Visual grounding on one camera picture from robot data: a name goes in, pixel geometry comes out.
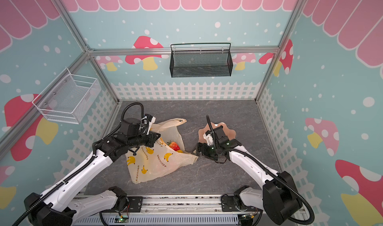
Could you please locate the peach wavy plate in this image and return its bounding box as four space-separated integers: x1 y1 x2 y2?
198 122 236 143

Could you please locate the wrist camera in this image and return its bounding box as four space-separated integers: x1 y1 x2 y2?
142 114 156 135
203 133 214 146

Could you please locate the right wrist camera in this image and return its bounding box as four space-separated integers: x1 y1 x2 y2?
203 133 214 146

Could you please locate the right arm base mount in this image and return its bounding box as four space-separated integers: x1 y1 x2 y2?
220 194 258 212

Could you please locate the banana print plastic bag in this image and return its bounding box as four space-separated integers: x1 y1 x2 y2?
126 118 197 184

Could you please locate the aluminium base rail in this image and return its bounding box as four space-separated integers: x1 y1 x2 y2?
73 194 275 226

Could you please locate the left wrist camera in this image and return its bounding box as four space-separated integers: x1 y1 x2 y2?
142 114 156 135

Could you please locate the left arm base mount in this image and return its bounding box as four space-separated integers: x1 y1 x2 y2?
102 196 144 214

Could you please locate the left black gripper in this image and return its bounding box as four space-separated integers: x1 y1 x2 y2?
128 130 161 149

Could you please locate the white wire basket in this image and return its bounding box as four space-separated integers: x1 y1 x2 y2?
32 69 101 124

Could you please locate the red orange strawberry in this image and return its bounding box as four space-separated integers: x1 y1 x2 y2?
169 141 180 151

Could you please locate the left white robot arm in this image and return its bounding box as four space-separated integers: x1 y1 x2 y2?
14 114 160 226

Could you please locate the black wire basket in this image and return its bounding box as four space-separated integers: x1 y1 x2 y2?
170 43 233 78

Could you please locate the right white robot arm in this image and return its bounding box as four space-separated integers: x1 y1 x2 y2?
196 124 315 225

